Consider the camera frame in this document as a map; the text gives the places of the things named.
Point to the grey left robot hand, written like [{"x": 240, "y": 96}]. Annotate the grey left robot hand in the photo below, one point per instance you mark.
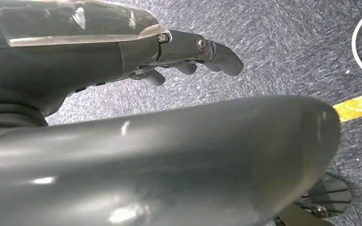
[{"x": 59, "y": 68}]

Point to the black ribbed robot foot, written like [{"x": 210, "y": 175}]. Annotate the black ribbed robot foot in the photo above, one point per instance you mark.
[{"x": 327, "y": 195}]

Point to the yellow patterned floor strip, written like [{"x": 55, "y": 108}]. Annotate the yellow patterned floor strip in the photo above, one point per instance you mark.
[{"x": 359, "y": 106}]

